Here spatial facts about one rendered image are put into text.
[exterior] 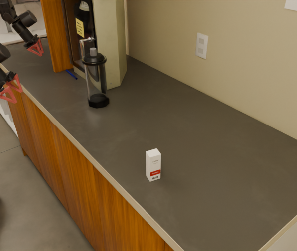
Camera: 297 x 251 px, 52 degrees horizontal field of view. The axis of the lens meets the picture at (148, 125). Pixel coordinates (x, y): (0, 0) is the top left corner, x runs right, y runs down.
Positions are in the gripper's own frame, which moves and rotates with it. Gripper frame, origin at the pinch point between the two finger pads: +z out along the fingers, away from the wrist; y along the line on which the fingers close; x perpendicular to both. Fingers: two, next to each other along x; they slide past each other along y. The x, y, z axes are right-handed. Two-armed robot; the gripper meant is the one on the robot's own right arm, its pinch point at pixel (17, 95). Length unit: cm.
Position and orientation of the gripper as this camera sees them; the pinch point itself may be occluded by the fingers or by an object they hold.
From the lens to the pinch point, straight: 140.9
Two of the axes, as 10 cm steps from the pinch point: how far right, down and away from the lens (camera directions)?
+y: -1.0, -5.6, 8.2
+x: -8.6, 4.6, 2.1
